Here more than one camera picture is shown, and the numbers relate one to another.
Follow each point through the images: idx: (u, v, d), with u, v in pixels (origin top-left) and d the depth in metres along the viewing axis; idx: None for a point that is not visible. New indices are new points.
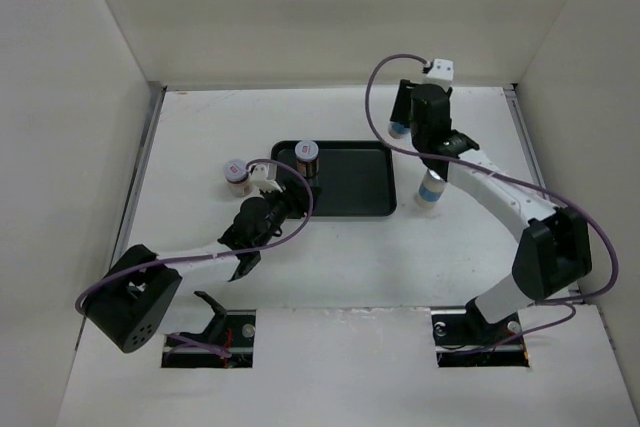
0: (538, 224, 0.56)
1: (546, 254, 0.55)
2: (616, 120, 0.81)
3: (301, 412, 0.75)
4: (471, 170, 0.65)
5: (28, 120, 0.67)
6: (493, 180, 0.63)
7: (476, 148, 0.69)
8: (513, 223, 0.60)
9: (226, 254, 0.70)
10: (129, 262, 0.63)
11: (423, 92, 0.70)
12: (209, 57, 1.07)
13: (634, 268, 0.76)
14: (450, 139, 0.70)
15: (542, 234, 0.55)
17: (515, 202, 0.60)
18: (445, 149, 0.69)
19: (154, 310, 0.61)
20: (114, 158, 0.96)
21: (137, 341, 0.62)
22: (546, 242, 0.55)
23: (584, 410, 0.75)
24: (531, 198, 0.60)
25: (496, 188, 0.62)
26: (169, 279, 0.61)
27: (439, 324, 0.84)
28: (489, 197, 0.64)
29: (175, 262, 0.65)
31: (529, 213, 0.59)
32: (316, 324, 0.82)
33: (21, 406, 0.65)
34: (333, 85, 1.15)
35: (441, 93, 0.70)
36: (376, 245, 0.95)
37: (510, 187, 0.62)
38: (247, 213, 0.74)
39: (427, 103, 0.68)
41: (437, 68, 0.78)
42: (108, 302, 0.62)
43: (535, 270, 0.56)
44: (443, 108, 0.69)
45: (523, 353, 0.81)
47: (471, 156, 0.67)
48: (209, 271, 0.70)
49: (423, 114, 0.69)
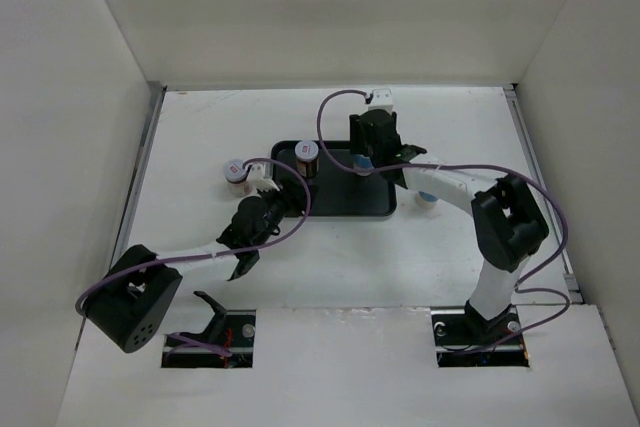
0: (482, 194, 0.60)
1: (497, 220, 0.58)
2: (616, 120, 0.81)
3: (300, 412, 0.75)
4: (422, 170, 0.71)
5: (28, 120, 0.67)
6: (440, 171, 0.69)
7: (423, 153, 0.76)
8: (467, 204, 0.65)
9: (225, 254, 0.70)
10: (130, 261, 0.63)
11: (368, 116, 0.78)
12: (209, 57, 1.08)
13: (634, 268, 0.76)
14: (401, 151, 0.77)
15: (487, 202, 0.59)
17: (461, 183, 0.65)
18: (398, 160, 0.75)
19: (155, 309, 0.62)
20: (114, 158, 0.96)
21: (137, 341, 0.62)
22: (493, 209, 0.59)
23: (584, 410, 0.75)
24: (475, 178, 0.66)
25: (443, 179, 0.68)
26: (170, 278, 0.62)
27: (439, 324, 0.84)
28: (443, 190, 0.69)
29: (175, 261, 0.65)
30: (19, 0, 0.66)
31: (475, 189, 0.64)
32: (316, 324, 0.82)
33: (21, 405, 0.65)
34: (334, 85, 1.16)
35: (382, 113, 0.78)
36: (376, 245, 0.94)
37: (455, 174, 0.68)
38: (245, 212, 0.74)
39: (374, 125, 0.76)
41: (377, 96, 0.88)
42: (108, 302, 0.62)
43: (494, 239, 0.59)
44: (388, 126, 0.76)
45: (523, 353, 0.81)
47: (420, 160, 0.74)
48: (208, 271, 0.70)
49: (372, 134, 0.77)
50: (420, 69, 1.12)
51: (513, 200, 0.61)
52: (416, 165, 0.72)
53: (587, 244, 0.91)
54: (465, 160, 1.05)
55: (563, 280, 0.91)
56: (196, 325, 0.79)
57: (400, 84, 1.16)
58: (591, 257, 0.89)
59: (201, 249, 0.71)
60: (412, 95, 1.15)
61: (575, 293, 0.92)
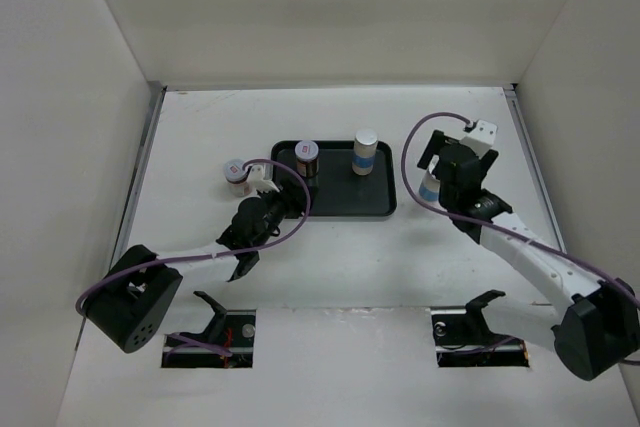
0: (582, 300, 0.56)
1: (592, 332, 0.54)
2: (617, 121, 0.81)
3: (299, 412, 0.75)
4: (506, 236, 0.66)
5: (28, 120, 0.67)
6: (529, 246, 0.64)
7: (509, 211, 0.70)
8: (556, 296, 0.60)
9: (225, 254, 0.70)
10: (130, 261, 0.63)
11: (452, 153, 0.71)
12: (209, 57, 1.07)
13: (633, 267, 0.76)
14: (481, 200, 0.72)
15: (587, 312, 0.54)
17: (555, 274, 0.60)
18: (476, 212, 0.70)
19: (155, 310, 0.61)
20: (114, 158, 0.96)
21: (137, 342, 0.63)
22: (593, 321, 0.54)
23: (584, 411, 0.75)
24: (572, 270, 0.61)
25: (534, 258, 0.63)
26: (170, 278, 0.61)
27: (439, 324, 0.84)
28: (527, 266, 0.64)
29: (174, 262, 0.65)
30: (19, 0, 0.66)
31: (572, 286, 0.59)
32: (315, 324, 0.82)
33: (21, 406, 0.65)
34: (333, 85, 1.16)
35: (471, 154, 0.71)
36: (377, 246, 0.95)
37: (549, 258, 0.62)
38: (245, 213, 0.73)
39: (457, 166, 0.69)
41: (479, 129, 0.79)
42: (109, 302, 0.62)
43: (583, 349, 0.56)
44: (472, 170, 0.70)
45: (523, 353, 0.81)
47: (506, 222, 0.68)
48: (207, 271, 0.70)
49: (454, 176, 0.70)
50: (420, 69, 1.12)
51: (610, 309, 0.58)
52: (500, 229, 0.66)
53: (588, 244, 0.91)
54: None
55: None
56: (196, 325, 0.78)
57: (400, 84, 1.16)
58: (591, 257, 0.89)
59: (202, 249, 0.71)
60: (412, 95, 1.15)
61: None
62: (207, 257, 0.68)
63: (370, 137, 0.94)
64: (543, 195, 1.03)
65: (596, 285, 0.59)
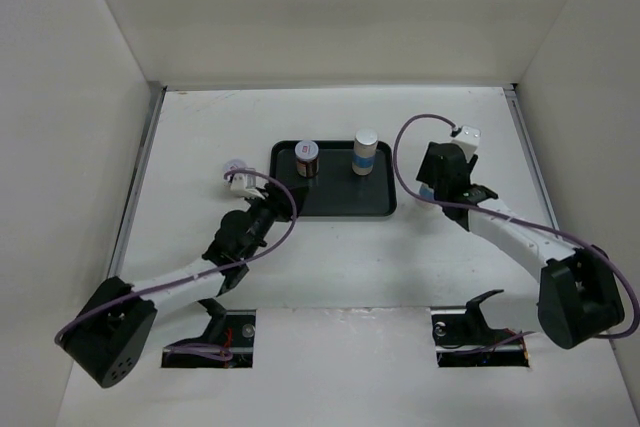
0: (556, 263, 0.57)
1: (567, 293, 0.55)
2: (616, 121, 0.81)
3: (299, 412, 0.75)
4: (489, 216, 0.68)
5: (28, 120, 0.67)
6: (510, 223, 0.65)
7: (494, 197, 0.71)
8: (535, 267, 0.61)
9: (207, 275, 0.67)
10: (104, 297, 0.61)
11: (440, 149, 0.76)
12: (209, 57, 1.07)
13: (632, 267, 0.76)
14: (469, 190, 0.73)
15: (560, 274, 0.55)
17: (532, 244, 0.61)
18: (464, 200, 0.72)
19: (133, 343, 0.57)
20: (114, 158, 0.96)
21: (116, 376, 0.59)
22: (566, 282, 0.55)
23: (584, 411, 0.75)
24: (550, 241, 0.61)
25: (513, 232, 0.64)
26: (146, 309, 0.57)
27: (439, 324, 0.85)
28: (508, 243, 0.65)
29: (152, 292, 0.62)
30: (19, 0, 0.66)
31: (548, 253, 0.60)
32: (315, 324, 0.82)
33: (21, 406, 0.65)
34: (333, 85, 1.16)
35: (456, 148, 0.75)
36: (377, 246, 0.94)
37: (529, 232, 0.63)
38: (226, 228, 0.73)
39: (444, 158, 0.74)
41: (464, 133, 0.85)
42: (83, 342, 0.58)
43: (560, 313, 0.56)
44: (459, 162, 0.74)
45: (523, 353, 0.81)
47: (489, 205, 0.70)
48: (189, 294, 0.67)
49: (441, 168, 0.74)
50: (419, 69, 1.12)
51: (588, 278, 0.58)
52: (482, 210, 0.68)
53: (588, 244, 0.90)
54: None
55: None
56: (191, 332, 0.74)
57: (400, 84, 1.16)
58: None
59: (181, 272, 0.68)
60: (412, 95, 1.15)
61: None
62: (187, 281, 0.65)
63: (370, 137, 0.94)
64: (543, 195, 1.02)
65: (572, 252, 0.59)
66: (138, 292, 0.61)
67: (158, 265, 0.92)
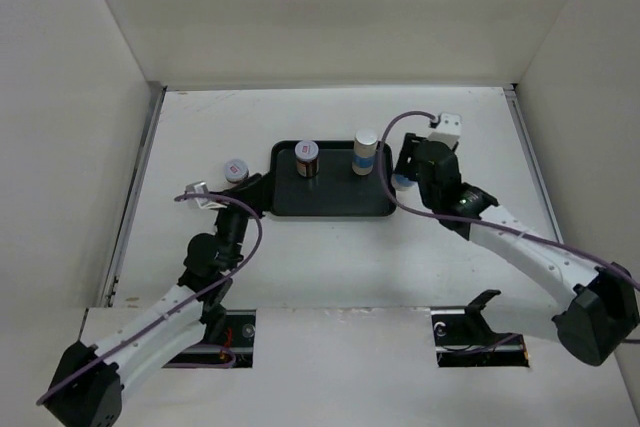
0: (584, 290, 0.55)
1: (597, 321, 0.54)
2: (616, 121, 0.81)
3: (299, 412, 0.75)
4: (498, 232, 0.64)
5: (28, 121, 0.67)
6: (523, 240, 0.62)
7: (495, 203, 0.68)
8: (554, 288, 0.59)
9: (179, 309, 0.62)
10: (65, 367, 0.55)
11: (427, 152, 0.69)
12: (209, 57, 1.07)
13: (632, 267, 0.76)
14: (466, 195, 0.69)
15: (591, 305, 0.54)
17: (552, 265, 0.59)
18: (462, 209, 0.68)
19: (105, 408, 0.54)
20: (114, 159, 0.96)
21: None
22: (596, 313, 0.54)
23: (584, 411, 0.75)
24: (568, 260, 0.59)
25: (529, 251, 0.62)
26: (108, 377, 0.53)
27: (439, 324, 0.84)
28: (521, 260, 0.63)
29: (118, 353, 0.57)
30: (19, 0, 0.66)
31: (570, 276, 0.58)
32: (316, 324, 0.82)
33: (21, 407, 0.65)
34: (333, 85, 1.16)
35: (445, 150, 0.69)
36: (377, 246, 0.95)
37: (544, 250, 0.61)
38: (195, 253, 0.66)
39: (436, 164, 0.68)
41: (445, 124, 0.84)
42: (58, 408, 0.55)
43: (588, 339, 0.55)
44: (452, 165, 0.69)
45: (523, 353, 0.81)
47: (492, 215, 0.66)
48: (165, 334, 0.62)
49: (433, 174, 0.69)
50: (419, 69, 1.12)
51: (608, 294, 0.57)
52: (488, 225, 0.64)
53: (588, 243, 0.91)
54: (465, 160, 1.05)
55: None
56: (193, 335, 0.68)
57: (400, 84, 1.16)
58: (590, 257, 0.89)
59: (151, 311, 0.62)
60: (412, 95, 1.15)
61: None
62: (157, 324, 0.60)
63: (370, 137, 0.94)
64: (542, 195, 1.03)
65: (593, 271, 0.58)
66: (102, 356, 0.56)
67: (159, 265, 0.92)
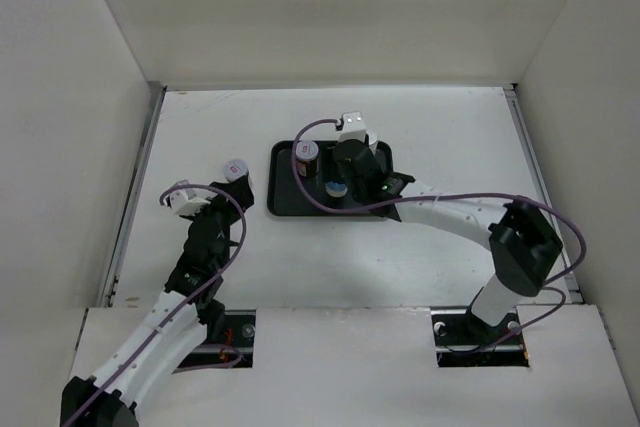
0: (498, 226, 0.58)
1: (519, 252, 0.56)
2: (616, 121, 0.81)
3: (299, 412, 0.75)
4: (418, 202, 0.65)
5: (29, 121, 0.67)
6: (439, 203, 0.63)
7: (412, 180, 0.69)
8: (478, 236, 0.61)
9: (171, 318, 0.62)
10: (68, 404, 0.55)
11: (344, 150, 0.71)
12: (209, 57, 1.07)
13: (633, 267, 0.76)
14: (388, 182, 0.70)
15: (506, 238, 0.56)
17: (469, 215, 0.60)
18: (386, 194, 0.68)
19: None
20: (114, 159, 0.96)
21: None
22: (513, 243, 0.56)
23: (584, 410, 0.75)
24: (481, 206, 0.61)
25: (446, 210, 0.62)
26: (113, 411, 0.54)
27: (439, 324, 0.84)
28: (444, 222, 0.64)
29: (118, 376, 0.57)
30: (19, 0, 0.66)
31: (484, 219, 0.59)
32: (315, 324, 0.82)
33: (21, 407, 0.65)
34: (333, 85, 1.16)
35: (361, 146, 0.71)
36: (377, 246, 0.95)
37: (458, 204, 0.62)
38: (194, 242, 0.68)
39: (353, 160, 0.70)
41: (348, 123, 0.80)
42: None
43: (518, 272, 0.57)
44: (368, 157, 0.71)
45: (523, 353, 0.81)
47: (411, 191, 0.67)
48: (164, 345, 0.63)
49: (353, 170, 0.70)
50: (419, 69, 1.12)
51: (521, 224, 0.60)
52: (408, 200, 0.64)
53: (588, 243, 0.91)
54: (465, 161, 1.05)
55: (561, 281, 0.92)
56: (196, 336, 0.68)
57: (400, 84, 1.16)
58: (590, 257, 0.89)
59: (144, 325, 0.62)
60: (412, 95, 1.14)
61: (575, 293, 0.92)
62: (151, 340, 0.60)
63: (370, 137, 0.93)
64: (542, 195, 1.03)
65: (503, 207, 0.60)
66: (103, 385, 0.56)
67: (159, 264, 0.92)
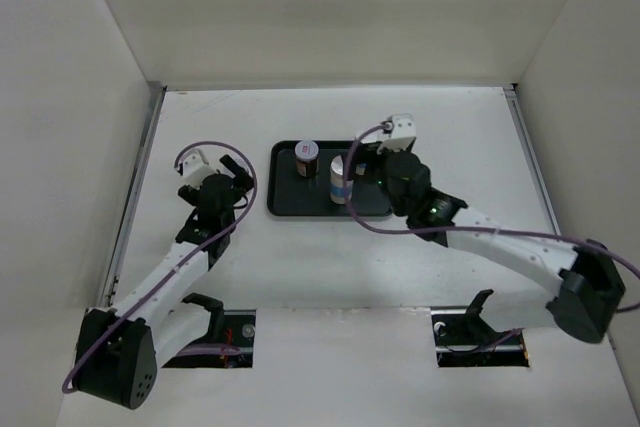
0: (569, 275, 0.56)
1: (591, 301, 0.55)
2: (616, 121, 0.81)
3: (299, 412, 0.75)
4: (473, 233, 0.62)
5: (28, 121, 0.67)
6: (499, 237, 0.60)
7: (465, 205, 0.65)
8: (540, 278, 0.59)
9: (188, 260, 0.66)
10: (91, 332, 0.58)
11: (399, 168, 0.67)
12: (208, 57, 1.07)
13: (632, 268, 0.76)
14: (437, 203, 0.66)
15: (579, 288, 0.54)
17: (533, 256, 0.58)
18: (435, 219, 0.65)
19: (142, 362, 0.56)
20: (114, 159, 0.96)
21: (141, 393, 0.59)
22: (585, 292, 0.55)
23: (583, 410, 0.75)
24: (546, 246, 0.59)
25: (507, 247, 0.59)
26: (139, 330, 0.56)
27: (439, 324, 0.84)
28: (502, 257, 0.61)
29: (139, 308, 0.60)
30: (19, 0, 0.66)
31: (553, 262, 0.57)
32: (316, 323, 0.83)
33: (21, 407, 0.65)
34: (333, 85, 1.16)
35: (420, 164, 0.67)
36: (377, 247, 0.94)
37: (521, 241, 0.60)
38: (205, 192, 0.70)
39: (411, 179, 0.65)
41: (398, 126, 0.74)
42: (93, 376, 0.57)
43: (584, 320, 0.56)
44: (424, 178, 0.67)
45: (523, 353, 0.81)
47: (465, 218, 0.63)
48: (180, 286, 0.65)
49: (406, 190, 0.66)
50: (419, 69, 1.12)
51: (589, 270, 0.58)
52: (465, 229, 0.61)
53: None
54: (465, 161, 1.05)
55: None
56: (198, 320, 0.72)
57: (400, 84, 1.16)
58: None
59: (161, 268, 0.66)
60: (412, 95, 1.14)
61: None
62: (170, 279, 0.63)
63: None
64: (542, 195, 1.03)
65: (570, 250, 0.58)
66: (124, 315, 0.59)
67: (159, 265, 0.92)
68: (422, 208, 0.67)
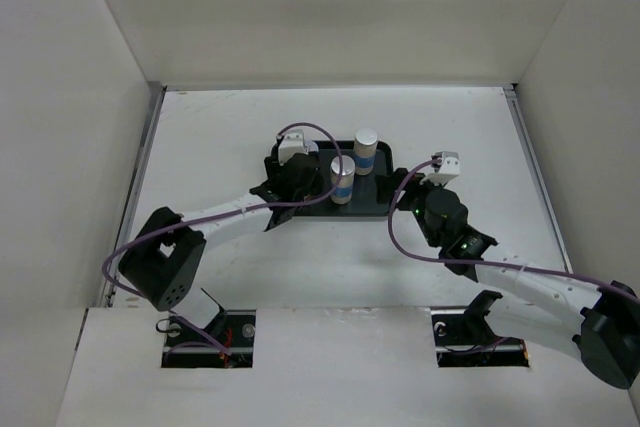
0: (590, 313, 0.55)
1: (613, 341, 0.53)
2: (617, 121, 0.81)
3: (298, 411, 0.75)
4: (500, 269, 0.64)
5: (27, 122, 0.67)
6: (524, 273, 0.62)
7: (495, 243, 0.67)
8: (562, 316, 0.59)
9: (254, 208, 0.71)
10: (155, 222, 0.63)
11: (441, 204, 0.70)
12: (209, 58, 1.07)
13: (632, 267, 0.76)
14: (468, 239, 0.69)
15: (600, 326, 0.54)
17: (557, 293, 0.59)
18: (465, 254, 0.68)
19: (184, 268, 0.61)
20: (114, 159, 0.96)
21: (170, 301, 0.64)
22: (607, 331, 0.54)
23: (582, 410, 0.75)
24: (572, 285, 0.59)
25: (532, 283, 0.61)
26: (192, 240, 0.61)
27: (439, 324, 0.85)
28: (528, 294, 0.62)
29: (201, 222, 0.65)
30: (19, 1, 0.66)
31: (576, 301, 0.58)
32: (315, 323, 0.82)
33: (21, 406, 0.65)
34: (332, 85, 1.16)
35: (458, 202, 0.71)
36: (376, 245, 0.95)
37: (547, 279, 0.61)
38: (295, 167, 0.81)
39: (448, 217, 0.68)
41: (446, 163, 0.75)
42: (140, 263, 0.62)
43: (610, 361, 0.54)
44: (461, 216, 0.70)
45: (523, 353, 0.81)
47: (494, 253, 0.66)
48: (238, 226, 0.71)
49: (443, 225, 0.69)
50: (419, 69, 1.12)
51: (618, 313, 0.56)
52: (490, 264, 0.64)
53: (587, 244, 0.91)
54: (466, 160, 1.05)
55: None
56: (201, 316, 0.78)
57: (400, 83, 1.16)
58: (591, 257, 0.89)
59: (229, 205, 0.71)
60: (412, 95, 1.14)
61: None
62: (234, 216, 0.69)
63: (370, 137, 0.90)
64: (542, 195, 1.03)
65: (595, 292, 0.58)
66: (187, 222, 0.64)
67: None
68: (454, 242, 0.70)
